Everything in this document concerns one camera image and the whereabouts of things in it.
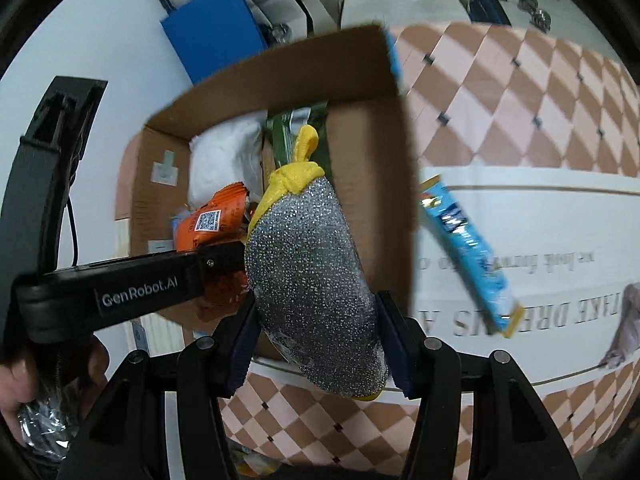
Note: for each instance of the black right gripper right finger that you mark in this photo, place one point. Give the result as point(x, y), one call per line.
point(513, 434)

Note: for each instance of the blue tube packet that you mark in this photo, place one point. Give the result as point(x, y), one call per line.
point(472, 257)

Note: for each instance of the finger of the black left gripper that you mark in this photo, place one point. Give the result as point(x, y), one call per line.
point(103, 294)

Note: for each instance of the yellow silver scrubber sponge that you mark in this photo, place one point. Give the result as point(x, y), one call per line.
point(302, 264)

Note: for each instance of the checkered tablecloth with white runner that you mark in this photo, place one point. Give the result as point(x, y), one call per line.
point(537, 138)

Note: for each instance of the blue cardboard box flap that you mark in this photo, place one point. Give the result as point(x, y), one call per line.
point(395, 67)

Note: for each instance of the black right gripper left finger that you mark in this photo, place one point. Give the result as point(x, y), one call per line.
point(159, 416)

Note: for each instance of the brown cardboard box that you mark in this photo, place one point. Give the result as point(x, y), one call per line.
point(364, 146)

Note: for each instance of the blue folder board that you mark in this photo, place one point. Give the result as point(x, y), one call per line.
point(210, 35)

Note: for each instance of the person's left hand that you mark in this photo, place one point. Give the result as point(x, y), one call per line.
point(19, 385)

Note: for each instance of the orange snack packet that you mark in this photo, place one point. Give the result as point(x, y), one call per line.
point(220, 220)

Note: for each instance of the white soft pouch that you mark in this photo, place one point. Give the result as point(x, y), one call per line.
point(227, 153)

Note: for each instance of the beige chair seat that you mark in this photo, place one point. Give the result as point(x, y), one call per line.
point(401, 13)

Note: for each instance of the green snack bag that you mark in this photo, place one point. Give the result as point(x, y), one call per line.
point(281, 131)

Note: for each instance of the grey lilac cloth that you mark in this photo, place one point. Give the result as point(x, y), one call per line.
point(626, 338)

